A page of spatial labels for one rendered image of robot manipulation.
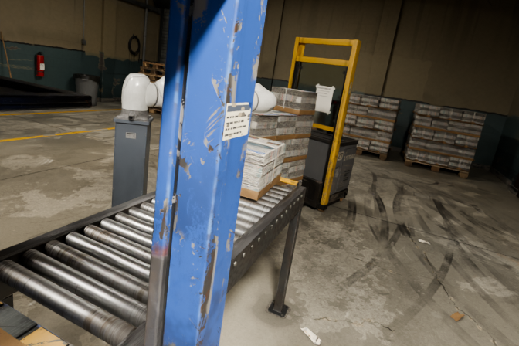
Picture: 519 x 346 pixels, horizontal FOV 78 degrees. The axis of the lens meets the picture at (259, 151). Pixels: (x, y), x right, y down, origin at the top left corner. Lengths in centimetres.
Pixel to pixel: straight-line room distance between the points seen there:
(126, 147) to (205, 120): 180
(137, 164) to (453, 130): 626
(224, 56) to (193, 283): 27
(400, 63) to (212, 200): 867
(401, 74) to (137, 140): 760
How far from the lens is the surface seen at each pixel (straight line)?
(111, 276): 101
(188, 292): 44
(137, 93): 209
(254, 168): 149
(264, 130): 271
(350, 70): 345
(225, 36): 34
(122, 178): 220
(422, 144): 730
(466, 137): 740
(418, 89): 892
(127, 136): 212
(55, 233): 122
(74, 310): 92
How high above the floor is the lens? 137
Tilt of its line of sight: 13 degrees down
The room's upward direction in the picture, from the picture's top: 9 degrees clockwise
